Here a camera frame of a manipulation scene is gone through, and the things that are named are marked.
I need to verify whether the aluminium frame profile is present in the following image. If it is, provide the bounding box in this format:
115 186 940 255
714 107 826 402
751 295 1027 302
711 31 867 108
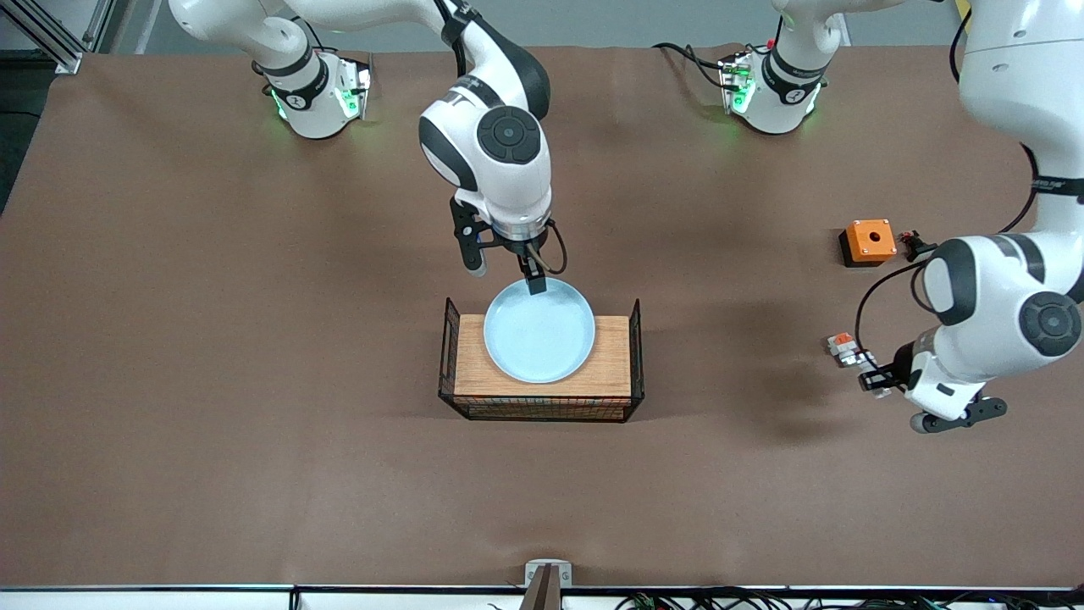
0 0 116 75

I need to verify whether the brown table cover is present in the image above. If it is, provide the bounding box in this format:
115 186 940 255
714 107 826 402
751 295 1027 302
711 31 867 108
0 42 1084 590

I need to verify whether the light blue round plate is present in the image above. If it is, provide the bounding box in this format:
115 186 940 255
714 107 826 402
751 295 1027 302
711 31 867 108
484 279 597 385

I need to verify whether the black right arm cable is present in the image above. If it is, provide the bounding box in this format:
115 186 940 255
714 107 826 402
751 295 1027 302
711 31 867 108
523 219 569 277

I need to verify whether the black base cable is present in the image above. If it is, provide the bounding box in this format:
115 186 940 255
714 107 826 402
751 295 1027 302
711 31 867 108
652 42 731 87

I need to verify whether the wire basket with wooden top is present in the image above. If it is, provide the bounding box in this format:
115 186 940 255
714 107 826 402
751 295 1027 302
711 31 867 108
438 297 645 424

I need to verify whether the orange button enclosure box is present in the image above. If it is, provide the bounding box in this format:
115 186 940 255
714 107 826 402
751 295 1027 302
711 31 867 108
838 219 899 269

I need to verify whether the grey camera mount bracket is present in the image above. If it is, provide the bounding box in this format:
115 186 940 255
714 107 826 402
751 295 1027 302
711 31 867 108
519 559 573 610

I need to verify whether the black push button head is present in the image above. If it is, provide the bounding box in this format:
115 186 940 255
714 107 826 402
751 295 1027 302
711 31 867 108
898 230 940 263

